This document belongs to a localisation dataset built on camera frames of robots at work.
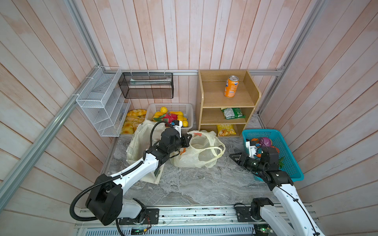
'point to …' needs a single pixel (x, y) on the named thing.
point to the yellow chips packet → (225, 130)
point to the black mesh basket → (147, 85)
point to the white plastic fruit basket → (186, 108)
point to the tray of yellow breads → (134, 117)
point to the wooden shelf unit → (226, 100)
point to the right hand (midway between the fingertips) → (230, 156)
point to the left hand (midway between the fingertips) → (192, 138)
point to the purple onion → (265, 142)
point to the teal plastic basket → (286, 162)
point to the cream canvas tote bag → (143, 134)
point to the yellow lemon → (163, 109)
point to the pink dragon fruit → (168, 117)
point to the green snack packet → (233, 113)
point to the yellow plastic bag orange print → (204, 149)
